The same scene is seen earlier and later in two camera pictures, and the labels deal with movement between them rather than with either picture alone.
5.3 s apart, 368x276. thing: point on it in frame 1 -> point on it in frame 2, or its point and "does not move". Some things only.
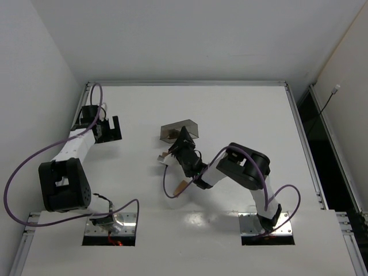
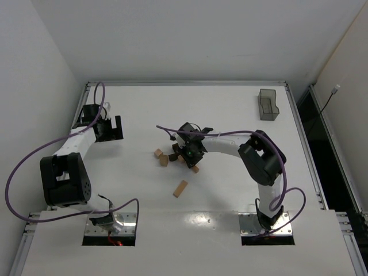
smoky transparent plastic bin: x=169 y=133 -> x=268 y=110
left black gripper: x=106 y=131 does not move
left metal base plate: x=129 y=221 does not move
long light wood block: x=181 y=186 does not move
